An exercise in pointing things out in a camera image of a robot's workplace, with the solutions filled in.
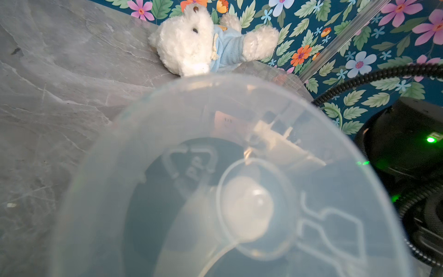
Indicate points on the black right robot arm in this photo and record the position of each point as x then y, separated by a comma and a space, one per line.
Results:
404, 144

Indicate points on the white teddy bear toy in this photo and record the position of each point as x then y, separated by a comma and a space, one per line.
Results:
191, 44

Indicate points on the pink power strip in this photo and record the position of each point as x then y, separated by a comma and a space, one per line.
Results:
229, 127

